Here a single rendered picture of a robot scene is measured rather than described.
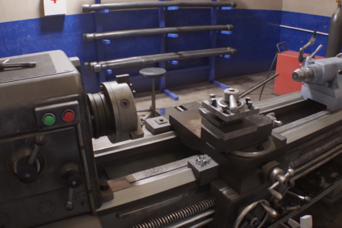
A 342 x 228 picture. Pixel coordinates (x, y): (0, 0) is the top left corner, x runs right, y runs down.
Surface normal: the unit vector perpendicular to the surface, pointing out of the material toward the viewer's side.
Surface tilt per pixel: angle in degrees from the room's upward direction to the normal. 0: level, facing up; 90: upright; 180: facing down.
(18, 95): 45
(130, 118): 83
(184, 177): 36
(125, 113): 72
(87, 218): 0
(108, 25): 90
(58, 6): 90
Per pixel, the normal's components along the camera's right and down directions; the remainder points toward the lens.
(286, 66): -0.66, 0.27
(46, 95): 0.33, -0.44
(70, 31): 0.48, 0.32
